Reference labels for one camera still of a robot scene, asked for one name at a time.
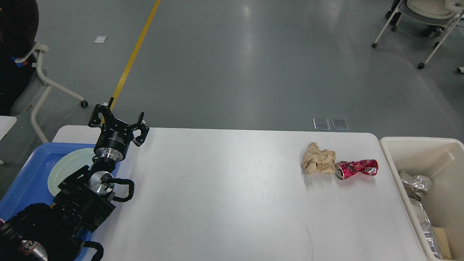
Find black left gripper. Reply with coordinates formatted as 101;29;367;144
88;97;150;161

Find green plate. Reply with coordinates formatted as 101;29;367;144
47;148;95;196

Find aluminium foil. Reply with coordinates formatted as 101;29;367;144
399;170;434;202

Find clear plastic bottle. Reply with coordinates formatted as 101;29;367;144
409;198;443;259

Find brown paper bag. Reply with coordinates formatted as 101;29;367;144
432;226;453;260

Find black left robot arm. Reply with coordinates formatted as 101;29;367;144
1;98;149;261

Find white paper on floor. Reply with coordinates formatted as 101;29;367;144
94;35;108;43

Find blue plastic tray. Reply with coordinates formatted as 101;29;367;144
0;142;122;261

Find white office chair left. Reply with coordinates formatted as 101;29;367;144
15;40;88;144

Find white office chair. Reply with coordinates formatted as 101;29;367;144
371;0;464;70
15;40;88;144

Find person in dark clothes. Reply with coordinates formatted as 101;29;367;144
0;0;39;116

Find floor socket plate left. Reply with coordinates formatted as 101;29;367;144
313;118;331;131

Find floor socket plate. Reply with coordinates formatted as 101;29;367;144
313;118;331;131
330;118;350;131

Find crumpled brown paper ball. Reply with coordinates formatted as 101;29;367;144
301;142;336;175

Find floor socket plate right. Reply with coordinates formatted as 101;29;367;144
330;118;350;131

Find crushed red soda can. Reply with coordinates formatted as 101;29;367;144
334;159;378;180

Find beige plastic bin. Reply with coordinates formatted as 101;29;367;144
380;137;464;261

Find person's feet under chair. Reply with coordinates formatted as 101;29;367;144
385;0;445;37

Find white office chair right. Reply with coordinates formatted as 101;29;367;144
371;0;464;70

